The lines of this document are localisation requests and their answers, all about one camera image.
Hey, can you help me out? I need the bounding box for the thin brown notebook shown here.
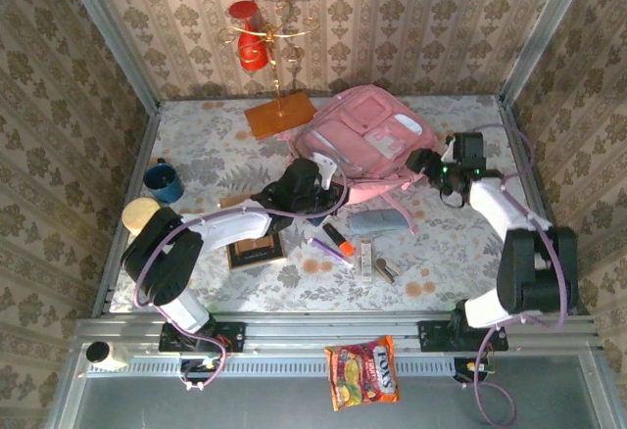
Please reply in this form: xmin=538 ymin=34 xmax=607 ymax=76
xmin=218 ymin=194 xmax=259 ymax=211

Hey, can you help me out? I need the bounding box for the brown black scroll book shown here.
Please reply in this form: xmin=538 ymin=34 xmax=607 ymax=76
xmin=225 ymin=230 xmax=288 ymax=272

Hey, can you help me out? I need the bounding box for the grey blue pencil case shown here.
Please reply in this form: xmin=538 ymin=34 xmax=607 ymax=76
xmin=347 ymin=208 xmax=410 ymax=235

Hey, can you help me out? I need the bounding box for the pink student backpack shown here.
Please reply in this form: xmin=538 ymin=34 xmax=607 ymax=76
xmin=286 ymin=84 xmax=442 ymax=234

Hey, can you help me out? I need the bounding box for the orange red candy bag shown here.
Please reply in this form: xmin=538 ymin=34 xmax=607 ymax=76
xmin=323 ymin=334 xmax=401 ymax=413

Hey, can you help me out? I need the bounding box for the black orange highlighter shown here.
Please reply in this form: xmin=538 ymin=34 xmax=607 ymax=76
xmin=321 ymin=221 xmax=356 ymax=258

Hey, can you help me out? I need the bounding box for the purple pen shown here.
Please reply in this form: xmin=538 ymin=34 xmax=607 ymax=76
xmin=310 ymin=236 xmax=355 ymax=268

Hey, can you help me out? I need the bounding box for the floral table cover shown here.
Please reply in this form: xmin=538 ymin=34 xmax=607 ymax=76
xmin=108 ymin=95 xmax=546 ymax=313

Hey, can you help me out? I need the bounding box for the dark blue mug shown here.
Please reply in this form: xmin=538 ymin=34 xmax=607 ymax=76
xmin=142 ymin=157 xmax=185 ymax=204

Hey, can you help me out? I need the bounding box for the red wine glass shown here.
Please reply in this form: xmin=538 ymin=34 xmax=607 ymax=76
xmin=228 ymin=0 xmax=269 ymax=72

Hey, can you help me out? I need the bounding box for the beige round container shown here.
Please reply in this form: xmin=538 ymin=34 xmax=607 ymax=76
xmin=121 ymin=197 xmax=163 ymax=234

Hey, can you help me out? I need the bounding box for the white bottle black cap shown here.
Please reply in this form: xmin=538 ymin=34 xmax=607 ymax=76
xmin=85 ymin=340 xmax=131 ymax=371

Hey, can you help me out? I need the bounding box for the aluminium side rail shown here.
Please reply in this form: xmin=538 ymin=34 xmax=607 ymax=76
xmin=497 ymin=98 xmax=562 ymax=232
xmin=91 ymin=105 xmax=163 ymax=316

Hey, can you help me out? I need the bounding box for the gold wire rack wooden base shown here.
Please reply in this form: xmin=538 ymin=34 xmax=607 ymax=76
xmin=218 ymin=0 xmax=319 ymax=142

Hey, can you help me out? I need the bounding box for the aluminium corner post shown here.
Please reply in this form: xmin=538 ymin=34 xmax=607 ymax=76
xmin=55 ymin=0 xmax=162 ymax=115
xmin=499 ymin=0 xmax=597 ymax=107

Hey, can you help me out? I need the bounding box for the aluminium front rail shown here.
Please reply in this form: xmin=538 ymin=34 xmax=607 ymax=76
xmin=72 ymin=310 xmax=602 ymax=352

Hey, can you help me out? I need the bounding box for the grey slotted cable duct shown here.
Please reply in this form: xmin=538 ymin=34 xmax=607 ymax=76
xmin=85 ymin=353 xmax=491 ymax=379

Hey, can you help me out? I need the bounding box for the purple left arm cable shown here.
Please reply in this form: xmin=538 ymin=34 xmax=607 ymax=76
xmin=132 ymin=167 xmax=350 ymax=391

